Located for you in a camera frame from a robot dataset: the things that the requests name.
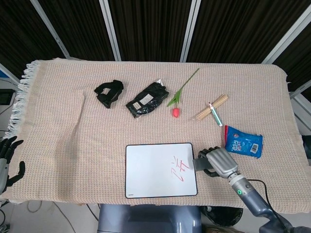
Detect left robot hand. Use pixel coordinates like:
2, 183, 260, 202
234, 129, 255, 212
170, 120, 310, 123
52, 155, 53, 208
0, 135, 26, 195

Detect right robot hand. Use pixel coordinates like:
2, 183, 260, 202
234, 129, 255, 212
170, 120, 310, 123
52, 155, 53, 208
198, 146, 241, 182

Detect dark grey board eraser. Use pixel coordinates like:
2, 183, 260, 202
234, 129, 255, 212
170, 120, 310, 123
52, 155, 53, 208
193, 156, 212, 172

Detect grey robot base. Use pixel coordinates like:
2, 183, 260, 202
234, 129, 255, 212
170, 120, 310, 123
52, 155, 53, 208
97, 203, 202, 233

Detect blue snack packet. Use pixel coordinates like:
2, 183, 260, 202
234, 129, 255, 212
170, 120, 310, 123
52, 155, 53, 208
224, 125, 264, 160

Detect green white marker pen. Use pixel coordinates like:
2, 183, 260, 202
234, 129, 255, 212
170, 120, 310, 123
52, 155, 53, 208
208, 102, 223, 127

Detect bundle of wooden sticks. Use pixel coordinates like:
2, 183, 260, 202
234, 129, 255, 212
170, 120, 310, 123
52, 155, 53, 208
195, 94, 229, 121

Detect black bin bag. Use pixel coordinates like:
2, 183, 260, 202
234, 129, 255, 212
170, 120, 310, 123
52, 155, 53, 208
203, 205, 243, 228

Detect artificial red tulip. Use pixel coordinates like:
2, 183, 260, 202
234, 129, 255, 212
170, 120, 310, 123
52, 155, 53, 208
166, 67, 200, 118

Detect beige waffle weave tablecloth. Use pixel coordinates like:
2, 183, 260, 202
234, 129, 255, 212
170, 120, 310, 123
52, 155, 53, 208
6, 57, 303, 209

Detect white dry-erase board black rim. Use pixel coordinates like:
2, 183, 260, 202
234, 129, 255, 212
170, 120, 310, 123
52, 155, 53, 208
125, 142, 198, 199

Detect black gloves in plastic bag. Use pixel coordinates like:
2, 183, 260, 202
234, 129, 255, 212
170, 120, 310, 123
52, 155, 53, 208
125, 79, 170, 119

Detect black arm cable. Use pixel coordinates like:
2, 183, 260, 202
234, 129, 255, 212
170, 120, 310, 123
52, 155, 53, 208
247, 179, 287, 226

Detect white partition post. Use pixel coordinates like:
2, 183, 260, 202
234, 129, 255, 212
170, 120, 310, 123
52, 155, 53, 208
0, 62, 20, 85
261, 4, 311, 64
179, 0, 202, 63
289, 84, 311, 98
99, 0, 122, 61
30, 0, 71, 59

